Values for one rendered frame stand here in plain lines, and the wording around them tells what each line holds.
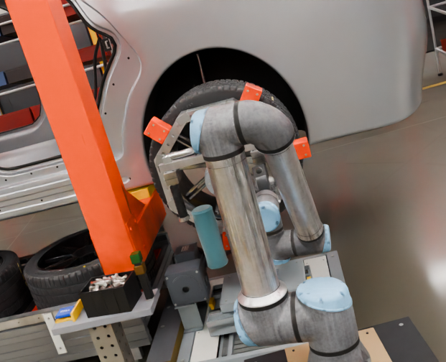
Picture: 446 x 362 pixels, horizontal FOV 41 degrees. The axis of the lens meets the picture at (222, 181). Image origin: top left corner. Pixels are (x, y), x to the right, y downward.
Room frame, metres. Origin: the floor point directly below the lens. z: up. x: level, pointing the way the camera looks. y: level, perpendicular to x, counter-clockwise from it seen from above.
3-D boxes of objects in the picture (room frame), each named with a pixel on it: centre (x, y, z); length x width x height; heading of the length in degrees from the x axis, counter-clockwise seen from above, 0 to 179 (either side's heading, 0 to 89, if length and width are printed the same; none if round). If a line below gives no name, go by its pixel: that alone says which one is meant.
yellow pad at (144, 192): (2.98, 0.43, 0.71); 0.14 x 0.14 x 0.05; 81
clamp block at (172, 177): (2.23, 0.18, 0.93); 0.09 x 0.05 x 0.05; 171
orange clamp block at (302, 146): (2.37, -0.33, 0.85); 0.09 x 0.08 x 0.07; 81
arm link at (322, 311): (1.56, -0.18, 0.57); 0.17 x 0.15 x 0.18; 72
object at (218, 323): (2.58, -0.02, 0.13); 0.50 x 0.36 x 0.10; 81
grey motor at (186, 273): (2.72, 0.27, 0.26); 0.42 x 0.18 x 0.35; 171
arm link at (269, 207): (1.86, -0.11, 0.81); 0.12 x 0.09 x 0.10; 171
